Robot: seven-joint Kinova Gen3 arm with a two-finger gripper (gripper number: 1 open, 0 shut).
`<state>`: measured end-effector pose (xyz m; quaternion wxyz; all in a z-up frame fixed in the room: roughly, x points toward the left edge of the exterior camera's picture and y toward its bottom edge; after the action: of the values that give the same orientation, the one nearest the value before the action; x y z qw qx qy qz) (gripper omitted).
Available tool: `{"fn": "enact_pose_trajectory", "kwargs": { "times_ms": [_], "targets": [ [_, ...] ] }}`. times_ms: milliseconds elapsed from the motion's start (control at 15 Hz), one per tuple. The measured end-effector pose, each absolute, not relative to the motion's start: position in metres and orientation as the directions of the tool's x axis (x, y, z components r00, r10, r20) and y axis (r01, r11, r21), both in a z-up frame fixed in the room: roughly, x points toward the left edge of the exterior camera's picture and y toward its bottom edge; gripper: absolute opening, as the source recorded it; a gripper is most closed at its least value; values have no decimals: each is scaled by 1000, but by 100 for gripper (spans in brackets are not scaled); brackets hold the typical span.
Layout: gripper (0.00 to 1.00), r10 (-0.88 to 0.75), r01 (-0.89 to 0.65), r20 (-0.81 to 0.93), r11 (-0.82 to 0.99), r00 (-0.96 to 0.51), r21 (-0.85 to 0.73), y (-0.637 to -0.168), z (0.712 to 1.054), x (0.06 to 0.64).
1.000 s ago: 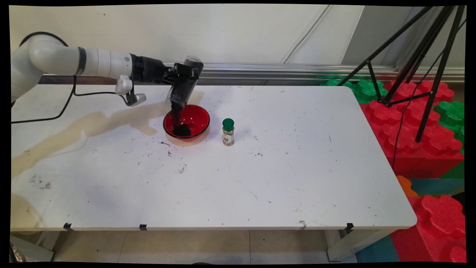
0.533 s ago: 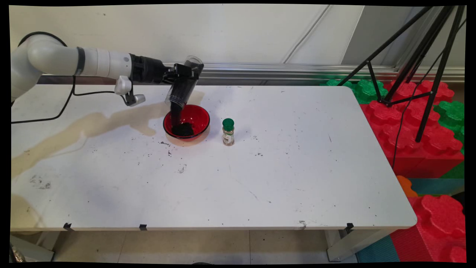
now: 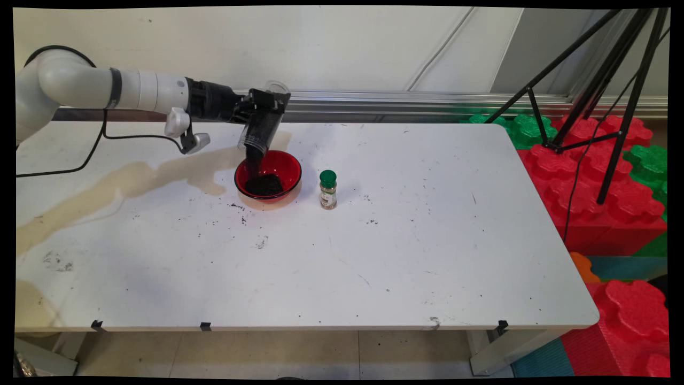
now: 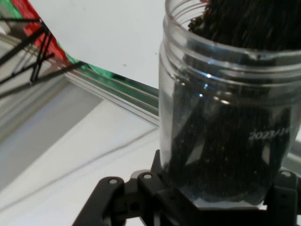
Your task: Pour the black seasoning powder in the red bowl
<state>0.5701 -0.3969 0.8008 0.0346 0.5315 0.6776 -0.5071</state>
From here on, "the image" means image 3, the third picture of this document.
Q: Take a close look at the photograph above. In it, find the black tripod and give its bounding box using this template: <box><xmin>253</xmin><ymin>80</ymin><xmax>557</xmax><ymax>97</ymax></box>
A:
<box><xmin>484</xmin><ymin>8</ymin><xmax>671</xmax><ymax>205</ymax></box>

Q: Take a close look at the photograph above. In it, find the aluminium wall rail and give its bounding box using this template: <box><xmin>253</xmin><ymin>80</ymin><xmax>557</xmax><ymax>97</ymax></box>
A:
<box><xmin>53</xmin><ymin>88</ymin><xmax>669</xmax><ymax>122</ymax></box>

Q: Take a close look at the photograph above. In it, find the red foam block stack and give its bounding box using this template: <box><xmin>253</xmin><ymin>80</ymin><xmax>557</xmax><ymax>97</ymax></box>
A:
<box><xmin>517</xmin><ymin>114</ymin><xmax>669</xmax><ymax>257</ymax></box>

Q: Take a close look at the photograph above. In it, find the clear jar with black seeds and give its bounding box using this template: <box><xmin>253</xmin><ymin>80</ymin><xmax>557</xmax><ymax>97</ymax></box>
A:
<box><xmin>237</xmin><ymin>80</ymin><xmax>292</xmax><ymax>157</ymax></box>

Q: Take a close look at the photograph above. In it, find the teal foam tile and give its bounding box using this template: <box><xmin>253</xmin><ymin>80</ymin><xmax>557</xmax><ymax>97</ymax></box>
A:
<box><xmin>588</xmin><ymin>256</ymin><xmax>669</xmax><ymax>282</ymax></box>

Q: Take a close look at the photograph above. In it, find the white table leg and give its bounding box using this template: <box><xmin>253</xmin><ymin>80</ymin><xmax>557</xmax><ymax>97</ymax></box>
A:
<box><xmin>468</xmin><ymin>329</ymin><xmax>567</xmax><ymax>376</ymax></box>
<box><xmin>15</xmin><ymin>332</ymin><xmax>86</xmax><ymax>376</ymax></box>

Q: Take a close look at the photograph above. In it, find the black seeds heap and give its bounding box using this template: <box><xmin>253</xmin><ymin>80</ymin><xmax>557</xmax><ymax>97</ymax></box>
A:
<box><xmin>245</xmin><ymin>155</ymin><xmax>284</xmax><ymax>197</ymax></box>

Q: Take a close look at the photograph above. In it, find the grey wrist webcam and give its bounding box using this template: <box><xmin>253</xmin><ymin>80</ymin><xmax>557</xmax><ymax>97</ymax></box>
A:
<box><xmin>180</xmin><ymin>126</ymin><xmax>211</xmax><ymax>155</ymax></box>

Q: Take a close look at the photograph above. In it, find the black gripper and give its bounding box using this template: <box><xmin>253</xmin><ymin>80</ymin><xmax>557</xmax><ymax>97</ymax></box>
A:
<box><xmin>186</xmin><ymin>79</ymin><xmax>292</xmax><ymax>127</ymax></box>

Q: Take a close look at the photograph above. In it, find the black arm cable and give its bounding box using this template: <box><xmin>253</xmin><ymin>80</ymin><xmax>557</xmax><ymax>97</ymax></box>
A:
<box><xmin>16</xmin><ymin>45</ymin><xmax>185</xmax><ymax>178</ymax></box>

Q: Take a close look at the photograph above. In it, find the orange foam tile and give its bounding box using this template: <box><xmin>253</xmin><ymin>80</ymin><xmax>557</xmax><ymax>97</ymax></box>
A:
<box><xmin>569</xmin><ymin>251</ymin><xmax>601</xmax><ymax>284</ymax></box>

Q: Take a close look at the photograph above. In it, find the spice bottle with green cap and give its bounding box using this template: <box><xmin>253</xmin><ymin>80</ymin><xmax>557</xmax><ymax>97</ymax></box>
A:
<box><xmin>319</xmin><ymin>170</ymin><xmax>338</xmax><ymax>210</ymax></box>

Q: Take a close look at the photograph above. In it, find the red bowl with black rim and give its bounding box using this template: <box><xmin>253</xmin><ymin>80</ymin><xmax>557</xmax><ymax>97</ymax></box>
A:
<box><xmin>234</xmin><ymin>150</ymin><xmax>302</xmax><ymax>203</ymax></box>

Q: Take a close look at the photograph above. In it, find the teal foam mat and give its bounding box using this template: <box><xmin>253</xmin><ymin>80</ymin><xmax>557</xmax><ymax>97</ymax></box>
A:
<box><xmin>512</xmin><ymin>337</ymin><xmax>575</xmax><ymax>378</ymax></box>

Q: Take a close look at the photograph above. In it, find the green foam block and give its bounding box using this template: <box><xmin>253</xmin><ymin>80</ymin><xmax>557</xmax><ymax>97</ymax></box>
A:
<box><xmin>623</xmin><ymin>144</ymin><xmax>669</xmax><ymax>222</ymax></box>
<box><xmin>461</xmin><ymin>113</ymin><xmax>559</xmax><ymax>150</ymax></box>

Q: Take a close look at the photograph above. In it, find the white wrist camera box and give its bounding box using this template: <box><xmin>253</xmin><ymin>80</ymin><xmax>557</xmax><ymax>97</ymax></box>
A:
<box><xmin>164</xmin><ymin>107</ymin><xmax>191</xmax><ymax>138</ymax></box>

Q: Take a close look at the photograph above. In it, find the black arm strap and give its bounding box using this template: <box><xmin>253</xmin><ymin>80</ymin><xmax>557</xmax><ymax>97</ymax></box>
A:
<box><xmin>106</xmin><ymin>67</ymin><xmax>123</xmax><ymax>110</ymax></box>

